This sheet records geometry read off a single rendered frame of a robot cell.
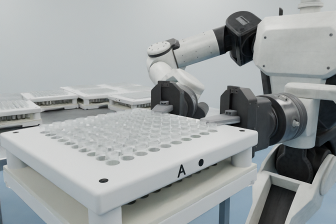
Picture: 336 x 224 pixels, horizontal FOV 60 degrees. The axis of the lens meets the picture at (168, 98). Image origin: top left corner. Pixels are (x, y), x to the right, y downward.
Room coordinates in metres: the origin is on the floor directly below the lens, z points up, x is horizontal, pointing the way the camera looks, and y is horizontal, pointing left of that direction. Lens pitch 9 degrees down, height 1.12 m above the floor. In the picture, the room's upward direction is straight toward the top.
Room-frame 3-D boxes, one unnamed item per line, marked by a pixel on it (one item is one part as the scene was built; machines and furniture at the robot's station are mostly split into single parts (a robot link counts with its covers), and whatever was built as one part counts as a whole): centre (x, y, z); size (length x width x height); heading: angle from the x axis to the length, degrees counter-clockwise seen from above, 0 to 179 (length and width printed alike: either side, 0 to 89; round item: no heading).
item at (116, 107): (1.48, 0.14, 0.84); 0.24 x 0.24 x 0.02; 39
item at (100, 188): (0.38, 0.05, 1.00); 0.25 x 0.24 x 0.02; 45
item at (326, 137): (0.88, -0.45, 0.82); 0.28 x 0.13 x 0.18; 135
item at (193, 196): (0.38, 0.05, 0.96); 0.24 x 0.24 x 0.02; 45
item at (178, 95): (0.59, -0.01, 1.00); 0.12 x 0.10 x 0.13; 167
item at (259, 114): (0.47, -0.15, 1.00); 0.12 x 0.10 x 0.13; 127
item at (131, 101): (1.48, 0.14, 0.89); 0.25 x 0.24 x 0.02; 129
